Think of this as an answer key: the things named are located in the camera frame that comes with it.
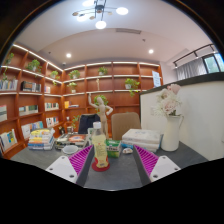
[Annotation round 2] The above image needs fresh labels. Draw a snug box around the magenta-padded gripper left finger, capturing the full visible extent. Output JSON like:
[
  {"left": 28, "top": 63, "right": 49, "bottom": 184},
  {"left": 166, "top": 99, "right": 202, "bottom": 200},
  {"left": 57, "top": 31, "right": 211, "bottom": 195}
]
[{"left": 45, "top": 144, "right": 95, "bottom": 187}]

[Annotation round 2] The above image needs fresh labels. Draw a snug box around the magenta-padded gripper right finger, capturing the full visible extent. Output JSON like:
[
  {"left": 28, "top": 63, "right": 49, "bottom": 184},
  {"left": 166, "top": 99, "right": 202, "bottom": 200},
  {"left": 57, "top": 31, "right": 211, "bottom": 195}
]
[{"left": 132, "top": 144, "right": 182, "bottom": 187}]

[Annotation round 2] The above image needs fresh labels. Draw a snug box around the clear bottle with yellow drink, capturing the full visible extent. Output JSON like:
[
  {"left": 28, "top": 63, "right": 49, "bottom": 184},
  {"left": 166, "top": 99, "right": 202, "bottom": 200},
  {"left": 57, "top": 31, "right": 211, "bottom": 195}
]
[{"left": 91, "top": 121, "right": 110, "bottom": 169}]

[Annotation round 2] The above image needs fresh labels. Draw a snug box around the stack of dark books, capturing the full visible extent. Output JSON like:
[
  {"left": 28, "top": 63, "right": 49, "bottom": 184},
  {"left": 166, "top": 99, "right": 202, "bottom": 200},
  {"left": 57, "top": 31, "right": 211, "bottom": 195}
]
[{"left": 54, "top": 133, "right": 89, "bottom": 150}]

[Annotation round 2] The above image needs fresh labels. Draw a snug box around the flat round red coaster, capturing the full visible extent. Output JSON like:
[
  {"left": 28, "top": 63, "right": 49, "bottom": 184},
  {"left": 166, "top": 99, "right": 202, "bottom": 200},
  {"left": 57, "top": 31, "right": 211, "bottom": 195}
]
[{"left": 91, "top": 160, "right": 111, "bottom": 173}]

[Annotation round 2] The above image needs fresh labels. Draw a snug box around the stack of colourful books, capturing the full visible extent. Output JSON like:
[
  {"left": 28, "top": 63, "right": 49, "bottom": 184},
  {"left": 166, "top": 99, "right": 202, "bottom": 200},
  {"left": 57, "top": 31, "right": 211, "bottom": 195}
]
[{"left": 27, "top": 128, "right": 56, "bottom": 151}]

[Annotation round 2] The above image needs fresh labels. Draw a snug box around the white pitcher vase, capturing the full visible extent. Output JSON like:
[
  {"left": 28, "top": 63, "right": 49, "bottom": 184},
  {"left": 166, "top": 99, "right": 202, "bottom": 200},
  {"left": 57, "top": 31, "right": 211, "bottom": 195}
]
[{"left": 160, "top": 114, "right": 185, "bottom": 153}]

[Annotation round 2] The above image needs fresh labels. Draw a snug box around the stack of white books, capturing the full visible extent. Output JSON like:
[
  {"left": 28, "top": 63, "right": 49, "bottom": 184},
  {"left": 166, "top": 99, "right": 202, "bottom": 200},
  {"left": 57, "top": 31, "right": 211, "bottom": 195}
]
[{"left": 120, "top": 128, "right": 164, "bottom": 153}]

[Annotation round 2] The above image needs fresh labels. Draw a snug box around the tall green and white carton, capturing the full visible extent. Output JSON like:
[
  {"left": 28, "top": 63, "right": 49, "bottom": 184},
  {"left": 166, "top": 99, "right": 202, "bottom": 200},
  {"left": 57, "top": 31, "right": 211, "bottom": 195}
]
[{"left": 87, "top": 127, "right": 95, "bottom": 144}]

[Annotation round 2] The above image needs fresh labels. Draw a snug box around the dark chair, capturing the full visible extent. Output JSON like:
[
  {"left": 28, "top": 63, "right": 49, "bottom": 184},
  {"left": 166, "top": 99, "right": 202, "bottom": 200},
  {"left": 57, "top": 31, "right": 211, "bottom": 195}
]
[{"left": 77, "top": 113, "right": 101, "bottom": 135}]

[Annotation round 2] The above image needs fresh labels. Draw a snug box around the green and white tissue box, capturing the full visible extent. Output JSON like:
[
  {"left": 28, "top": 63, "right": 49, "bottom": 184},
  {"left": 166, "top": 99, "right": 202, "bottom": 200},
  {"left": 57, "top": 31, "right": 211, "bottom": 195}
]
[{"left": 105, "top": 139, "right": 123, "bottom": 159}]

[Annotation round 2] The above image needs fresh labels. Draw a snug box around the pink and white flower bouquet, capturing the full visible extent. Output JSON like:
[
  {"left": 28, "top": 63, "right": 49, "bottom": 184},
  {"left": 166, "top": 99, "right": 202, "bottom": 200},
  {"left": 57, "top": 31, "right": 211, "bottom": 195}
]
[{"left": 150, "top": 83, "right": 184, "bottom": 118}]

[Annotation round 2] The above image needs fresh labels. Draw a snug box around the wooden shelf unit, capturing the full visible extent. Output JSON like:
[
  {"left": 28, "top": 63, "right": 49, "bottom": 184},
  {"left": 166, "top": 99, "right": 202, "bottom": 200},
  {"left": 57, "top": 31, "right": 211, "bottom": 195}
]
[{"left": 0, "top": 43, "right": 164, "bottom": 158}]

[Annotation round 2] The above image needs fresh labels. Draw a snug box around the grey curtain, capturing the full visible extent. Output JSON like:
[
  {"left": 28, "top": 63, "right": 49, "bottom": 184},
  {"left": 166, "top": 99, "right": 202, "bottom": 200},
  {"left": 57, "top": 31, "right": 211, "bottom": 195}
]
[{"left": 175, "top": 58, "right": 208, "bottom": 81}]

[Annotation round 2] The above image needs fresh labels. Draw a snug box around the window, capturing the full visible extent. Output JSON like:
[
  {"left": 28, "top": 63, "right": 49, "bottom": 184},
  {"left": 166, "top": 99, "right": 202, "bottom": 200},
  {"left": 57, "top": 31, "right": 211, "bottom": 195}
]
[{"left": 203, "top": 52, "right": 224, "bottom": 74}]

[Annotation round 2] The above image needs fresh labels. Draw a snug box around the ceiling air vent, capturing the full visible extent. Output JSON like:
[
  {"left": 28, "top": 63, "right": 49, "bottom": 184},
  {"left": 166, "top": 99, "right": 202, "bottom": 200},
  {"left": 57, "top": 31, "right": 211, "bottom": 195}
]
[{"left": 115, "top": 28, "right": 142, "bottom": 35}]

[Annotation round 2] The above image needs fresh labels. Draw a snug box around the ceiling lamp with round bulbs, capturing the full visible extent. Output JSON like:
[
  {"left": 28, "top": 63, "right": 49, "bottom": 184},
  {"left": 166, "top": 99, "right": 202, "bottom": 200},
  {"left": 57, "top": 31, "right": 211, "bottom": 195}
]
[{"left": 72, "top": 0, "right": 130, "bottom": 30}]

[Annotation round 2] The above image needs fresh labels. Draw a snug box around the black ceiling track rail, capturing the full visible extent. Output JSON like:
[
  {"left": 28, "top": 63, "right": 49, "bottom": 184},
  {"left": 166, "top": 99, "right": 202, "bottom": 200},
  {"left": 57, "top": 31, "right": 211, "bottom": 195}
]
[{"left": 172, "top": 43, "right": 216, "bottom": 68}]

